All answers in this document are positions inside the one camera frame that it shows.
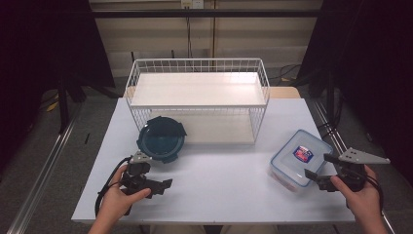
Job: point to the person's right hand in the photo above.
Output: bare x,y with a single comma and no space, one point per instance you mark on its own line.
362,200

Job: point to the round dark teal container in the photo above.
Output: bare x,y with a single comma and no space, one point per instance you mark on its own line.
160,141

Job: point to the black horizontal bar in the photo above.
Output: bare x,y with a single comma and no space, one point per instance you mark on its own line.
195,13

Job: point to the white wall socket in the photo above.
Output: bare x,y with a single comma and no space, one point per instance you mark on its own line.
192,3

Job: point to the person's left hand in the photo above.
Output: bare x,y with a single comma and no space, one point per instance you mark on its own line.
118,201

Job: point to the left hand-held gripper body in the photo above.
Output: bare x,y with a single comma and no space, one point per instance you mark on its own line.
138,169

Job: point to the aluminium floor rail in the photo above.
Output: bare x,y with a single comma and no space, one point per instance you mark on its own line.
42,169
334,136

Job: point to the black curtain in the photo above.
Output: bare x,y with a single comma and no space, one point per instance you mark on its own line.
39,48
376,65

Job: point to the black metal stand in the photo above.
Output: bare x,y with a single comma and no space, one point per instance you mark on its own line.
330,97
63,104

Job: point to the wooden table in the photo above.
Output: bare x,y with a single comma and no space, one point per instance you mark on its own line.
284,92

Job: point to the clear rectangular container blue lid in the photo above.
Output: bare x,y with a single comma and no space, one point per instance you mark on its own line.
297,162

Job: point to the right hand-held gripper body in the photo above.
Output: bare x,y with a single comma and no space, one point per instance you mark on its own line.
352,172

